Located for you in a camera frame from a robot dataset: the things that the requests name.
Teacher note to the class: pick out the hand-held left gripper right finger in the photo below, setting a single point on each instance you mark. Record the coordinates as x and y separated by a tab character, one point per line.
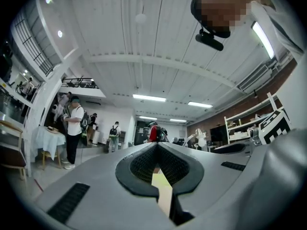
211	174

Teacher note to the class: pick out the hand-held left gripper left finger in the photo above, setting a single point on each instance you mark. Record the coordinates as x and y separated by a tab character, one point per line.
96	181

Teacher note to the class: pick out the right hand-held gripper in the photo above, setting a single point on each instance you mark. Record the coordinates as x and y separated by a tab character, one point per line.
275	128

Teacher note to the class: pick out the black television screen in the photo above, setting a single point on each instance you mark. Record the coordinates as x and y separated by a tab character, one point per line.
218	134

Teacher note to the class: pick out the white metal shelf rack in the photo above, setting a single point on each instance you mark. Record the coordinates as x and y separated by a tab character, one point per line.
239	126

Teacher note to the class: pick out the silver desk lamp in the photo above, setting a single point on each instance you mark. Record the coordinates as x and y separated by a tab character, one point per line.
201	139

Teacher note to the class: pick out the yellow-green table cover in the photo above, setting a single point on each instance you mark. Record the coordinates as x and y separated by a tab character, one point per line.
164	179

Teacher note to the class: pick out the light wooden chair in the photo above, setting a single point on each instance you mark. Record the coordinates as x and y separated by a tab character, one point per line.
51	157

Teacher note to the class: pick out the long ceiling light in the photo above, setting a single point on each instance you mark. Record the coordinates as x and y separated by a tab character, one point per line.
200	104
263	39
149	98

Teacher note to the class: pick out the round table with white cloth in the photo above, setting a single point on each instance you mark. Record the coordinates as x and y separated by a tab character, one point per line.
48	140

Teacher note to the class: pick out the ceiling air conditioner unit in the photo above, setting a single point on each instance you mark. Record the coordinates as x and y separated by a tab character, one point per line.
256	77

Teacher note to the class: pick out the wooden chair with brown seat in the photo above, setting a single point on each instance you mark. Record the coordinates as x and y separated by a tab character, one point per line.
12	157

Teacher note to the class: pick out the person's head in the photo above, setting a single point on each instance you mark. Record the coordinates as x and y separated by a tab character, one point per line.
223	8

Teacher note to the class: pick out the black mezzanine railing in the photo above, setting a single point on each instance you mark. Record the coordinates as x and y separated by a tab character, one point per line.
33	49

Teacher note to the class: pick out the white globe lamp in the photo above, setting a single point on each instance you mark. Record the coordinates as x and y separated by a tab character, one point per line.
140	18

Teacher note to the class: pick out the black head-worn camera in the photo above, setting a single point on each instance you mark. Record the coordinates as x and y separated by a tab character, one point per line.
208	41

